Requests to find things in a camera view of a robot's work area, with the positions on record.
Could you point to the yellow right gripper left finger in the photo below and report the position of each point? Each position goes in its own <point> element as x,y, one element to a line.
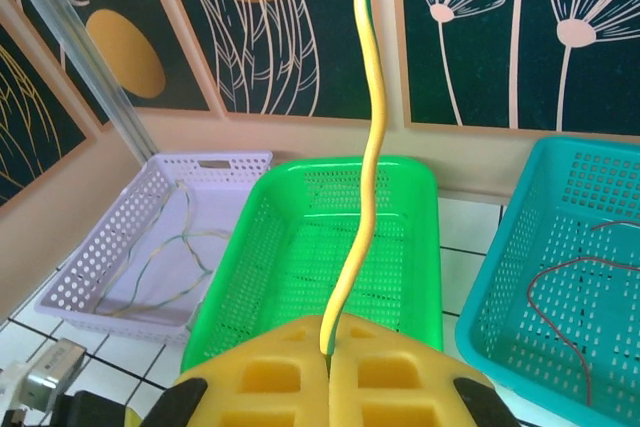
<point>300,397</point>

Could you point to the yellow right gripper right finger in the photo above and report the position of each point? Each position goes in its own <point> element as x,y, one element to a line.
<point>350,397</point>

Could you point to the green plastic basket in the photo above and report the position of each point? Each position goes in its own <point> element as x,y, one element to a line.
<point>280,267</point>

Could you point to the lavender plastic basket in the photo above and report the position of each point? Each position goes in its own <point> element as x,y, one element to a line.
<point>165,267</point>

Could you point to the teal plastic basket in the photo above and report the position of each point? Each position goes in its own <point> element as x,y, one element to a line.
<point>505,267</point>

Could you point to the aluminium frame post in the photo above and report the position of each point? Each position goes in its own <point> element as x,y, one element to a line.
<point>75,47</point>

